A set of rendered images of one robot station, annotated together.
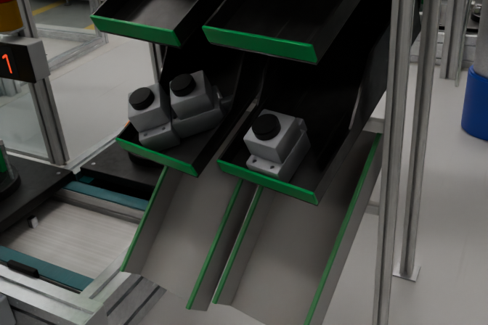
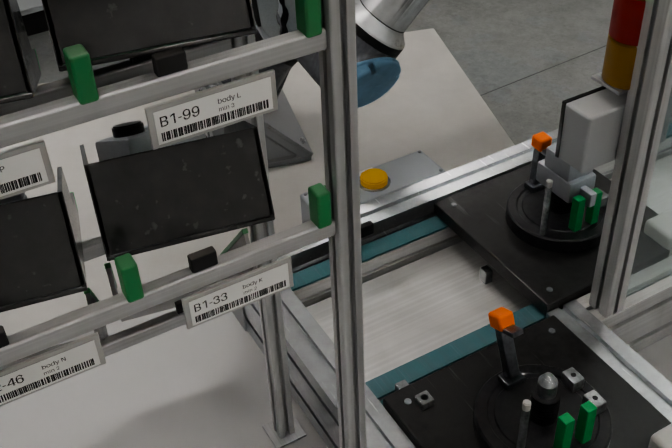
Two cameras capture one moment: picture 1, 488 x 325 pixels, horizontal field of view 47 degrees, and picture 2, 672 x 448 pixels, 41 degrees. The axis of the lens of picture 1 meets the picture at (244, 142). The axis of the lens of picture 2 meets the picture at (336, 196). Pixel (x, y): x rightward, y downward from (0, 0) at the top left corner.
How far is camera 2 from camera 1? 1.26 m
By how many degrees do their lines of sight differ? 94
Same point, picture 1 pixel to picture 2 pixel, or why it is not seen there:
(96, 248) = (383, 322)
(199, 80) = (117, 138)
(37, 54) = (573, 129)
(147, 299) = not seen: hidden behind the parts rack
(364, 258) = not seen: outside the picture
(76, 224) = (455, 317)
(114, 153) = (572, 363)
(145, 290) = not seen: hidden behind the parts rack
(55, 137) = (599, 267)
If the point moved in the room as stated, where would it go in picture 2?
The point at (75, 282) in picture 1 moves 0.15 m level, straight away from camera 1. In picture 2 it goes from (305, 273) to (420, 280)
